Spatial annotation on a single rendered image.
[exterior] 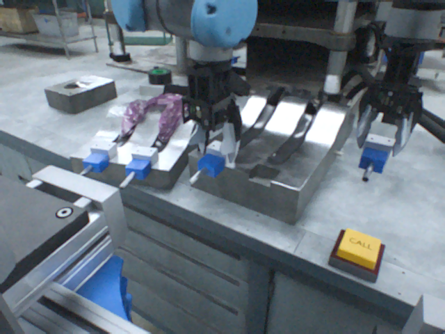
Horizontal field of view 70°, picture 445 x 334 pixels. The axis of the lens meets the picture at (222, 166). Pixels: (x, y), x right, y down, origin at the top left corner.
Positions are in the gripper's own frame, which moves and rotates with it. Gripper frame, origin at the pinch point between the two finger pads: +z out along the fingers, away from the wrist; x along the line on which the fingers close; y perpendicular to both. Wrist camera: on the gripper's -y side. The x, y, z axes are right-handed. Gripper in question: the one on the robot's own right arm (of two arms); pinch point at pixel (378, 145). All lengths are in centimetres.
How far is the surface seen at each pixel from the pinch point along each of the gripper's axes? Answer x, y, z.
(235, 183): -23.9, 14.2, 9.5
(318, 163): -10.3, 2.3, 6.3
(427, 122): 8.7, -38.3, 7.8
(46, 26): -522, -257, 52
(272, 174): -17.6, 9.7, 7.5
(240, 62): -67, -66, 7
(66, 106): -100, 1, 13
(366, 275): 4.8, 20.3, 13.8
